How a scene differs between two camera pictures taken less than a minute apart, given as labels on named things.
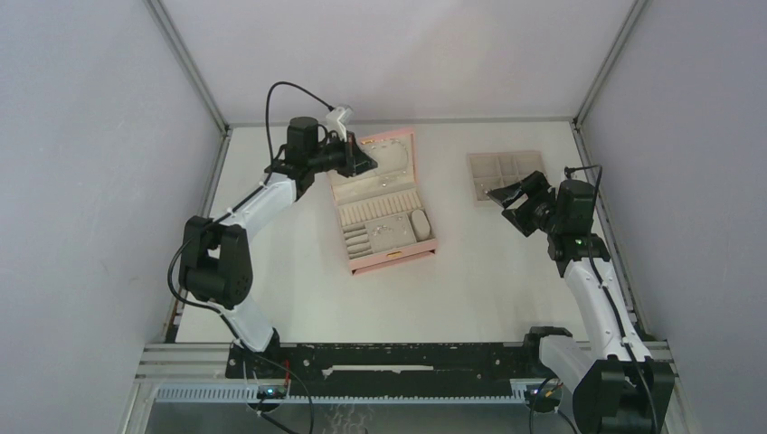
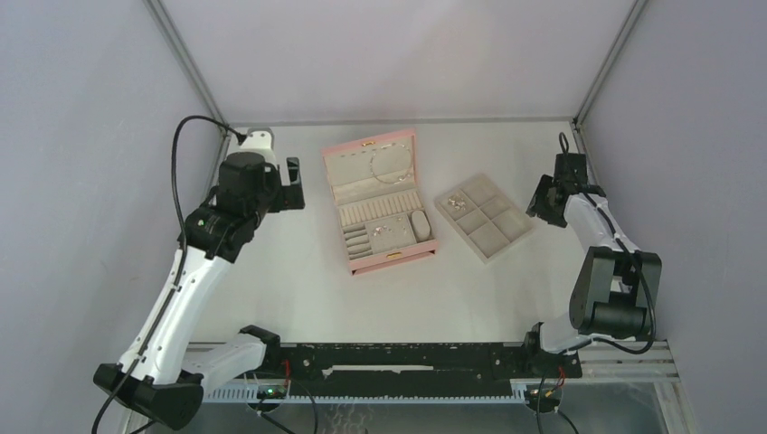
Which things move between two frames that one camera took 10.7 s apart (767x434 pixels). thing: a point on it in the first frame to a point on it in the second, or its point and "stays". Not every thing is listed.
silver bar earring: x=381 y=227 stays
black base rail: x=391 y=361 stays
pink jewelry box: x=383 y=216 stays
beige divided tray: x=492 y=170 to x=484 y=214
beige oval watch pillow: x=421 y=225 stays
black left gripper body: x=331 y=156 to x=291 y=194
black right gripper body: x=538 y=212 to x=539 y=203
